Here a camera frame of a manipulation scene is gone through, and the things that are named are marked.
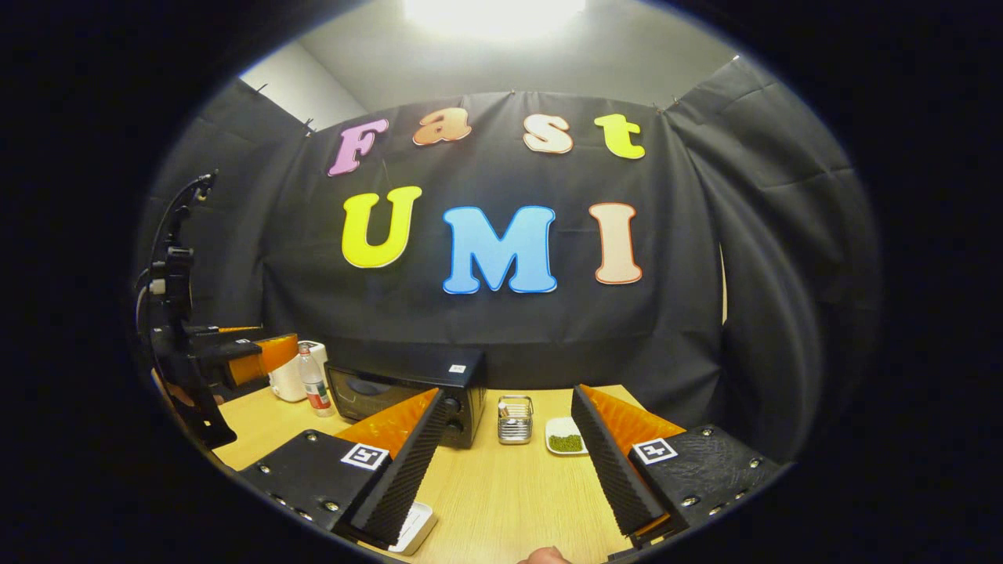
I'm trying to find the metal wire basket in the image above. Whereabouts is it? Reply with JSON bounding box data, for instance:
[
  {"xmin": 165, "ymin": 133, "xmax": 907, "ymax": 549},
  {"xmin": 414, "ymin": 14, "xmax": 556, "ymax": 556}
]
[{"xmin": 498, "ymin": 395, "xmax": 534, "ymax": 445}]

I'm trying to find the white foam tray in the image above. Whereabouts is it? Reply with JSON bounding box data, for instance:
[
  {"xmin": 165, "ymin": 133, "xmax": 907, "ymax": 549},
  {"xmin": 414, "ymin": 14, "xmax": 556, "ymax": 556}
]
[{"xmin": 388, "ymin": 501, "xmax": 438, "ymax": 555}]

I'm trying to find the black backdrop cloth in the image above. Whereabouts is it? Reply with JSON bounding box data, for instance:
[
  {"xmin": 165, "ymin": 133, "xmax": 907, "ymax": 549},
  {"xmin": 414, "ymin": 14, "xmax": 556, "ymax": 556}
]
[{"xmin": 137, "ymin": 55, "xmax": 882, "ymax": 465}]

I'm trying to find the clear bottle with red label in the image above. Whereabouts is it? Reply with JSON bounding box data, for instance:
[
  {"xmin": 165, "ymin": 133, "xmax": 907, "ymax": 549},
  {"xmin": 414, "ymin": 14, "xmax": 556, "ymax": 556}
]
[{"xmin": 298, "ymin": 345, "xmax": 335, "ymax": 418}]

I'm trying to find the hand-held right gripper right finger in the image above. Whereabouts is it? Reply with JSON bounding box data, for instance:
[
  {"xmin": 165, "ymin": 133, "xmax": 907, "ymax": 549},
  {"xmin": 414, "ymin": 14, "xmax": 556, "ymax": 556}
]
[{"xmin": 570, "ymin": 384, "xmax": 784, "ymax": 545}]

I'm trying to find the ceiling light panel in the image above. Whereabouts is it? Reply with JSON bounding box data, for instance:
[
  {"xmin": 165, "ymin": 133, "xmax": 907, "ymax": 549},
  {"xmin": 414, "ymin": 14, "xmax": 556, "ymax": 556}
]
[{"xmin": 402, "ymin": 0, "xmax": 587, "ymax": 42}]

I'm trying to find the black electric oven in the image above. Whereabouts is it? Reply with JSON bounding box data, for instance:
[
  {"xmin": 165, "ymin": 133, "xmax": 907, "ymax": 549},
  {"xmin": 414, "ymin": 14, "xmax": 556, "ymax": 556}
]
[{"xmin": 324, "ymin": 349, "xmax": 487, "ymax": 450}]

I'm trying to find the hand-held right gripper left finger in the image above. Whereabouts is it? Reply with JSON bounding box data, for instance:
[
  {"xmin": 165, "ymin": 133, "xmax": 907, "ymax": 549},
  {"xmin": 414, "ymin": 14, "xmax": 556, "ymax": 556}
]
[{"xmin": 237, "ymin": 388, "xmax": 449, "ymax": 548}]

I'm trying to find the white divided plate with beans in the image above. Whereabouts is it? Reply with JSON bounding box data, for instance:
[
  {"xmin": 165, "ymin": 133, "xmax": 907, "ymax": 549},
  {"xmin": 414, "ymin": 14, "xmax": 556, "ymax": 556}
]
[{"xmin": 545, "ymin": 416, "xmax": 588, "ymax": 456}]

